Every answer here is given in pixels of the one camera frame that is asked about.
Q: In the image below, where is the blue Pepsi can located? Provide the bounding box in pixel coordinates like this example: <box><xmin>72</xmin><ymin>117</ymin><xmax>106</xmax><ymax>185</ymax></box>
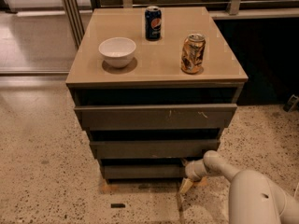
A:
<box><xmin>145</xmin><ymin>6</ymin><xmax>162</xmax><ymax>41</ymax></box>

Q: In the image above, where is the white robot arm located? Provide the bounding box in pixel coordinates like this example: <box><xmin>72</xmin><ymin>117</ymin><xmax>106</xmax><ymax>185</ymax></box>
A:
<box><xmin>179</xmin><ymin>150</ymin><xmax>299</xmax><ymax>224</ymax></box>

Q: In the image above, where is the grey drawer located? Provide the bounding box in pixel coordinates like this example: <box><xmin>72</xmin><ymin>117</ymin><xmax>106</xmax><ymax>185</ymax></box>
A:
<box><xmin>75</xmin><ymin>104</ymin><xmax>236</xmax><ymax>131</ymax></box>
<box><xmin>100</xmin><ymin>164</ymin><xmax>185</xmax><ymax>179</ymax></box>
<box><xmin>90</xmin><ymin>139</ymin><xmax>220</xmax><ymax>159</ymax></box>

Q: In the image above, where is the grey object by wall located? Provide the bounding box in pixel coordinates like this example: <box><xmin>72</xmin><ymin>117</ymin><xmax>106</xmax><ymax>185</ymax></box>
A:
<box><xmin>283</xmin><ymin>94</ymin><xmax>299</xmax><ymax>112</ymax></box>

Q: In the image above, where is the metal railing frame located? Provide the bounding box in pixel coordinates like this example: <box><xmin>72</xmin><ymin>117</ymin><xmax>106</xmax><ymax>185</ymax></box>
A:
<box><xmin>71</xmin><ymin>0</ymin><xmax>299</xmax><ymax>43</ymax></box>

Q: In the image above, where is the white ceramic bowl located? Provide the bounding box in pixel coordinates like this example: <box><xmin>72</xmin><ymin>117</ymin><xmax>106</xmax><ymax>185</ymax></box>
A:
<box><xmin>98</xmin><ymin>37</ymin><xmax>136</xmax><ymax>68</ymax></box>

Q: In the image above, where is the grey top drawer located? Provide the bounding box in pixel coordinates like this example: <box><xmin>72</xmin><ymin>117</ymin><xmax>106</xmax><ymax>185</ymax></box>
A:
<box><xmin>75</xmin><ymin>104</ymin><xmax>236</xmax><ymax>131</ymax></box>

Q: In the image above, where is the orange crumpled soda can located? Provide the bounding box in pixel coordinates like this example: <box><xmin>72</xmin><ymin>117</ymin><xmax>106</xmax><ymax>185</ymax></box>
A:
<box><xmin>181</xmin><ymin>33</ymin><xmax>206</xmax><ymax>74</ymax></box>

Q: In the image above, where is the grey middle drawer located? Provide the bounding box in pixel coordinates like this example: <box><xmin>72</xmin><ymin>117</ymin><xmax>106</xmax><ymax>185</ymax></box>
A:
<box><xmin>90</xmin><ymin>139</ymin><xmax>220</xmax><ymax>159</ymax></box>

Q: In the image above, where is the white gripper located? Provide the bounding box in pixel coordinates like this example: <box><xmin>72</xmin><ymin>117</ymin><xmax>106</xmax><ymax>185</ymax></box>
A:
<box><xmin>179</xmin><ymin>158</ymin><xmax>207</xmax><ymax>194</ymax></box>

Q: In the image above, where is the grey drawer cabinet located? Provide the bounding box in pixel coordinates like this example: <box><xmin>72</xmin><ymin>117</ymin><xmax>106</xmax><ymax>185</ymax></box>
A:
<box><xmin>66</xmin><ymin>7</ymin><xmax>248</xmax><ymax>168</ymax></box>

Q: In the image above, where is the grey bottom drawer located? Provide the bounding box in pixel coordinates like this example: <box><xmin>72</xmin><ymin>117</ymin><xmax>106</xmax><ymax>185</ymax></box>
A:
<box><xmin>100</xmin><ymin>164</ymin><xmax>185</xmax><ymax>179</ymax></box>

